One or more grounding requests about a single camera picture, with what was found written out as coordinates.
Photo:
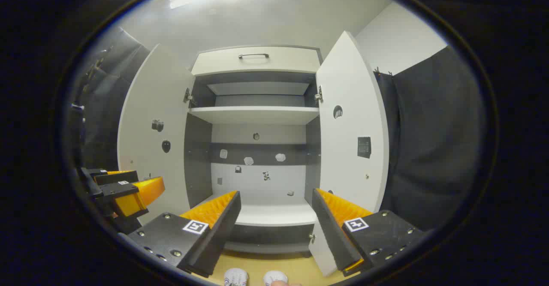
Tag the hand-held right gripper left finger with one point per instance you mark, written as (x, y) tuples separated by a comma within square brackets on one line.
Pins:
[(223, 230)]

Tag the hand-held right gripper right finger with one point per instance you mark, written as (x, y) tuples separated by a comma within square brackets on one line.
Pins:
[(332, 230)]

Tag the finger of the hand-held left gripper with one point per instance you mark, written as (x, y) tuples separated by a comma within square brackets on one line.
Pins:
[(118, 178), (141, 194)]

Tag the white striped shoe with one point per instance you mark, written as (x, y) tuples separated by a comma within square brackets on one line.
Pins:
[(236, 277), (274, 277)]

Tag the white shoe cabinet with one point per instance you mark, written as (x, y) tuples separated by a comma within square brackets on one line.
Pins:
[(257, 183)]

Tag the white cabinet door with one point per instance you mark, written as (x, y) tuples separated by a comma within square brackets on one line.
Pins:
[(351, 88), (150, 106)]

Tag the metal door hinge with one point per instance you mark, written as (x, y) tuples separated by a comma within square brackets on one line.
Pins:
[(188, 96), (318, 94)]

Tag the white cabinet shelf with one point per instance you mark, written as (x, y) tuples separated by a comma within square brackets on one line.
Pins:
[(255, 114)]

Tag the white cabinet drawer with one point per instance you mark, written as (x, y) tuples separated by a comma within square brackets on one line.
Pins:
[(291, 61)]

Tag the black backdrop cloth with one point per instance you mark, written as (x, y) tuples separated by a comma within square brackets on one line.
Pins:
[(107, 106), (433, 140)]

